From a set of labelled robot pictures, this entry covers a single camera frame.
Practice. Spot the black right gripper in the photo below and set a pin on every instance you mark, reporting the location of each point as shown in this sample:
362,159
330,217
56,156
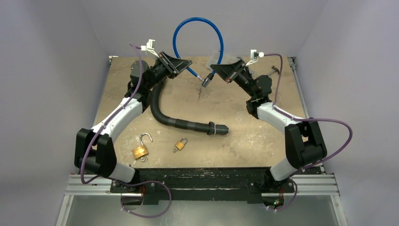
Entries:
235,72

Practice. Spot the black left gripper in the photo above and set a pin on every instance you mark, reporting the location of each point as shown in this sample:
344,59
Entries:
171,65

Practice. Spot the blue cable lock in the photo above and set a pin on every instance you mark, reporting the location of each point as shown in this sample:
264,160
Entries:
196,35

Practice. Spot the small brass padlock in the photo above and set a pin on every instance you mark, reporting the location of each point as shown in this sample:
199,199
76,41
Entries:
180,144

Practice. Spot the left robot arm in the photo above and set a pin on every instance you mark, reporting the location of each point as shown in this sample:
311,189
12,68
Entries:
94,149

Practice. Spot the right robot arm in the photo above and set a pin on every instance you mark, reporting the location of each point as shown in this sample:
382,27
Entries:
304,143

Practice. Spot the clear plastic organizer box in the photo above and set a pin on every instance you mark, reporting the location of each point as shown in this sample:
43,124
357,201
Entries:
226,59

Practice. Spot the large open brass padlock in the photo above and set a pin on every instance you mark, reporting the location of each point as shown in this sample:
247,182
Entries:
141,152

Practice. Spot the small black-handled hammer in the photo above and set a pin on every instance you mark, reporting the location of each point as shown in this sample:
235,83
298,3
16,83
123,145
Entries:
273,71

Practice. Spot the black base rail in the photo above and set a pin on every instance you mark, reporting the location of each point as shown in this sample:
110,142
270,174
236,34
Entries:
217,177

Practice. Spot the aluminium frame rail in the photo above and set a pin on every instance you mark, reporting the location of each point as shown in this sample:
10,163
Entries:
300,185

